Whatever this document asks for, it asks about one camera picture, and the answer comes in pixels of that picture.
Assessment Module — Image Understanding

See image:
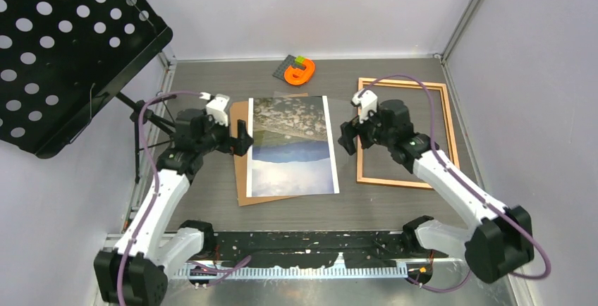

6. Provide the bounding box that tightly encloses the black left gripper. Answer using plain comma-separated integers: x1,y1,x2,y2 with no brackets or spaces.
196,109,253,157

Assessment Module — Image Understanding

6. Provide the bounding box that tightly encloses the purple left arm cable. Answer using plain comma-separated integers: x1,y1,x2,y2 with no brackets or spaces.
116,90,253,306

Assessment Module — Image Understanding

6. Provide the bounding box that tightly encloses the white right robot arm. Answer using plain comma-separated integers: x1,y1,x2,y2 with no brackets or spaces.
338,92,535,283

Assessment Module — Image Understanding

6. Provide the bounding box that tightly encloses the black perforated music stand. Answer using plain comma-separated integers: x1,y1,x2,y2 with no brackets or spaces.
1,0,173,159

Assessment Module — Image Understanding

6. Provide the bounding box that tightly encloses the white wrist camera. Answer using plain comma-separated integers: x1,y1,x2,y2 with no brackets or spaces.
350,89,378,123
200,92,230,127

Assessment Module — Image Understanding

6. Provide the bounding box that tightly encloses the aluminium rail with ruler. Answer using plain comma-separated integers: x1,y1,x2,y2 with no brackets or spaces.
162,233,432,285

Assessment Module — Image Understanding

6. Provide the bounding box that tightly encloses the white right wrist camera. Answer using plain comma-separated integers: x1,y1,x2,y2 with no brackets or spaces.
350,89,378,123

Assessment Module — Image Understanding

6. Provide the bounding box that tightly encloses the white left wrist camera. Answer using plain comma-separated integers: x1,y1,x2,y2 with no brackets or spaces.
200,92,230,127

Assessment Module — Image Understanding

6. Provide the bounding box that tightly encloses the green lego brick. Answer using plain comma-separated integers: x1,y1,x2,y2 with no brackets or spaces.
294,56,306,67

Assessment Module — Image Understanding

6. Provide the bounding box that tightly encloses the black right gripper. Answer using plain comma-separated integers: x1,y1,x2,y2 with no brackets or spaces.
338,104,395,156

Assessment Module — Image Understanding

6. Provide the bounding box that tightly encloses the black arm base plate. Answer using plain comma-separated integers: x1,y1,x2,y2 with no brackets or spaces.
191,231,447,269

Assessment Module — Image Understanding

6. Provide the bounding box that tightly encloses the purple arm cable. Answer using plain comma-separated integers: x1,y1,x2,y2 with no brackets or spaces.
360,74,552,294
116,90,253,306

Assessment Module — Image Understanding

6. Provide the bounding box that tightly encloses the brown cardboard backing board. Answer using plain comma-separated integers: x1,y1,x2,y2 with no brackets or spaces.
230,101,293,207

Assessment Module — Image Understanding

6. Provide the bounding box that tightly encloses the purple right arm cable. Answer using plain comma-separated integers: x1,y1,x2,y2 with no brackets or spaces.
360,74,552,294

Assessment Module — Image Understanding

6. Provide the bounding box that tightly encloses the grey lego baseplate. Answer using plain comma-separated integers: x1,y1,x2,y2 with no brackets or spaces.
272,54,296,81

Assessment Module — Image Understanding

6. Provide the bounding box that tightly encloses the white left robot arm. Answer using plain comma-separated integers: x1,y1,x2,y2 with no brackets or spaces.
94,109,253,305

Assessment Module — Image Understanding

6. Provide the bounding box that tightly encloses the landscape photo print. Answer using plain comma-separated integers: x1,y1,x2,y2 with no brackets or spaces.
245,96,340,198

